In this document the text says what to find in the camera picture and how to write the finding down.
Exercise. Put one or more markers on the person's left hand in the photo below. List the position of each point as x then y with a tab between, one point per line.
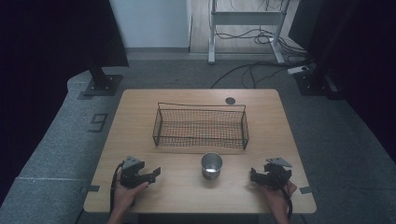
126	196

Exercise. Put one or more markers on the white power strip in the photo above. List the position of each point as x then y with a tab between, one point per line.
297	69

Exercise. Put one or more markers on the person's right hand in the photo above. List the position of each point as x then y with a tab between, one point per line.
278	199

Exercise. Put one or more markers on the white metal desk frame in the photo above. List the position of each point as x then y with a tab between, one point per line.
246	18

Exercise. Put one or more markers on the grey tape piece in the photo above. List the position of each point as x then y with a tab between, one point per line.
306	190
91	188

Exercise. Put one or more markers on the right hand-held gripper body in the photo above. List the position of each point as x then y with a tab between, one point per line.
276	175

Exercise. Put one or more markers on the black stand with base plate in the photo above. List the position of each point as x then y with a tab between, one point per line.
102	84
313	82

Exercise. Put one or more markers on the silver metal cup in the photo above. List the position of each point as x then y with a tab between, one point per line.
211	166

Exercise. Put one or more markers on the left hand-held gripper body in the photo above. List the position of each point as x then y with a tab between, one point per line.
132	177

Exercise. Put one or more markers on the black curtain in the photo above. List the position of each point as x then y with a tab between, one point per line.
46	77
361	62

